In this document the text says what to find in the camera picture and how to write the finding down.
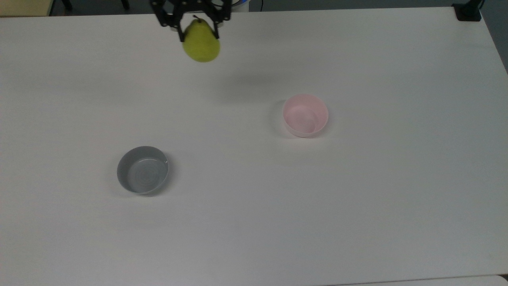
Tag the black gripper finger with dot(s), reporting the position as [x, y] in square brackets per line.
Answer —
[222, 10]
[162, 14]

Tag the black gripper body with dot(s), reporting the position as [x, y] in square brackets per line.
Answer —
[190, 6]

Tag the black furniture leg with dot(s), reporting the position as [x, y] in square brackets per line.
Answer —
[125, 4]
[67, 4]

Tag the yellow wooden board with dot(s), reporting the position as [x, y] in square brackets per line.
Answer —
[24, 7]

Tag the green pear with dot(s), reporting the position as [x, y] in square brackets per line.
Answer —
[200, 45]

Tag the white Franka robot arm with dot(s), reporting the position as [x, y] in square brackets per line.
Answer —
[242, 2]

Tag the grey plastic bowl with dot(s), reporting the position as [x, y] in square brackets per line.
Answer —
[143, 172]

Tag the pink plastic bowl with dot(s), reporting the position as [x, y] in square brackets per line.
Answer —
[305, 117]

